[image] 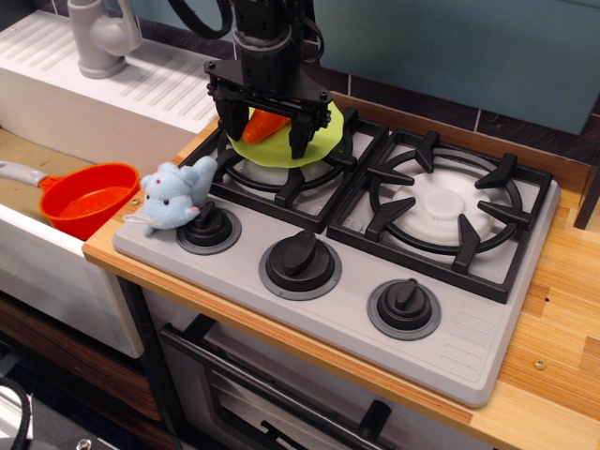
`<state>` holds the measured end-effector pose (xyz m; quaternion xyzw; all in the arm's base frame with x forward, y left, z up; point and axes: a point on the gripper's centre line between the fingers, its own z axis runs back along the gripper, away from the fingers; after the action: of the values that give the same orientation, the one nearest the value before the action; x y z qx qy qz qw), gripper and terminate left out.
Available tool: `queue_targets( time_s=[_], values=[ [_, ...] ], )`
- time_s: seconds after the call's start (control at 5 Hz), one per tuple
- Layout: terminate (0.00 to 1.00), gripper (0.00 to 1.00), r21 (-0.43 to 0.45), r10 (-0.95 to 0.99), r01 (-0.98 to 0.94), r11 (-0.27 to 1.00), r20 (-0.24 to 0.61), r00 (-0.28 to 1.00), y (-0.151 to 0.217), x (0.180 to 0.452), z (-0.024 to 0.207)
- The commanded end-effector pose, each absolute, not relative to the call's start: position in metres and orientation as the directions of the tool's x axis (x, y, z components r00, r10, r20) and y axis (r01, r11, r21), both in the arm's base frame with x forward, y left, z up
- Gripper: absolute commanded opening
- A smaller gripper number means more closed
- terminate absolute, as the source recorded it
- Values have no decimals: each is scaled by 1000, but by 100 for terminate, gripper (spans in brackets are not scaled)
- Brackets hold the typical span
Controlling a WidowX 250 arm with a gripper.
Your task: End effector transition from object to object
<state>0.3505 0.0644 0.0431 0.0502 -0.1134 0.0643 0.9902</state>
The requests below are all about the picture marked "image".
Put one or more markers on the black left burner grate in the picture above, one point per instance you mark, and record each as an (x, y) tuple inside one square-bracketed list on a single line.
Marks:
[(306, 197)]

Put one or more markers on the orange toy carrot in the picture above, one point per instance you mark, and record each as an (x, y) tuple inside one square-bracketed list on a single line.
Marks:
[(262, 124)]

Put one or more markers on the white toy sink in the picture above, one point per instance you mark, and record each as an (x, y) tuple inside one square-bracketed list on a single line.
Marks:
[(55, 119)]

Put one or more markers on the grey toy faucet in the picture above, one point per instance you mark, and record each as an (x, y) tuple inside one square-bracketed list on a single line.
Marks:
[(102, 41)]

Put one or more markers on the teal wall panel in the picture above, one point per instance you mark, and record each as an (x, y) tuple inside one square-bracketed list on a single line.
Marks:
[(537, 61)]

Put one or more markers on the lime green plate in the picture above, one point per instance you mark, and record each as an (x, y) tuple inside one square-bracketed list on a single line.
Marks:
[(275, 151)]

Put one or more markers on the black left stove knob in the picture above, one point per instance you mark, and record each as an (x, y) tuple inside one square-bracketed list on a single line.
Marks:
[(213, 231)]

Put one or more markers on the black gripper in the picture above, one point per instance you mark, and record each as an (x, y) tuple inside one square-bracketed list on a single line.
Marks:
[(268, 75)]

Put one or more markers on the black stove knob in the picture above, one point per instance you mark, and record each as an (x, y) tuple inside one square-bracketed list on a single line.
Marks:
[(301, 267), (213, 231), (404, 309)]

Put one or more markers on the blue plush elephant toy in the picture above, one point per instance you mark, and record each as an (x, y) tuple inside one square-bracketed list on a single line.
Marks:
[(173, 195)]

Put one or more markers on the black burner grate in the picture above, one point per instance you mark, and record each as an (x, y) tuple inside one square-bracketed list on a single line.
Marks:
[(306, 197), (467, 219)]

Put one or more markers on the black oven door handle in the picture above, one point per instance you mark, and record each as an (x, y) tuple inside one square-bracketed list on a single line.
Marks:
[(310, 415)]

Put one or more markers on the toy oven door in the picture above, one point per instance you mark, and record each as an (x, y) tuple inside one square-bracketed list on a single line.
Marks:
[(251, 395)]

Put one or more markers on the orange pot with grey handle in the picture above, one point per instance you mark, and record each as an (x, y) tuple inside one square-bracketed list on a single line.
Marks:
[(79, 203)]

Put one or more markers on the black middle stove knob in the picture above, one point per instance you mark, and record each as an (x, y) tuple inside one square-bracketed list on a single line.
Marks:
[(301, 267)]

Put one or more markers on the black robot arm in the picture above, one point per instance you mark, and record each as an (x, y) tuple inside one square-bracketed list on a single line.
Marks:
[(268, 20)]

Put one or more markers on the grey toy stove top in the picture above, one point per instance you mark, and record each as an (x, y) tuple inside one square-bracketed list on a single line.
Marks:
[(461, 359)]

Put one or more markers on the black right stove knob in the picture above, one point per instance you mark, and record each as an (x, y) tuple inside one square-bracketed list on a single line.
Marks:
[(404, 309)]

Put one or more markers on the black right burner grate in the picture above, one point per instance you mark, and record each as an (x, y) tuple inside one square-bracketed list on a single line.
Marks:
[(467, 219)]

